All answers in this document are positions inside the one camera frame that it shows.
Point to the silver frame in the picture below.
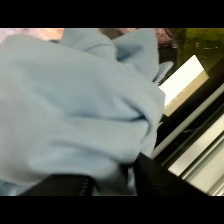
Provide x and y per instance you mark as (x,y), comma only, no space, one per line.
(200,156)

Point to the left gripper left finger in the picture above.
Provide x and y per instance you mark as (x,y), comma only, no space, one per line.
(63,186)

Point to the light blue garment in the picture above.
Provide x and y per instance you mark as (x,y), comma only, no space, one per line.
(76,106)

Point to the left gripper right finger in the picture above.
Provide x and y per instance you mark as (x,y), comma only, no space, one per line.
(160,180)

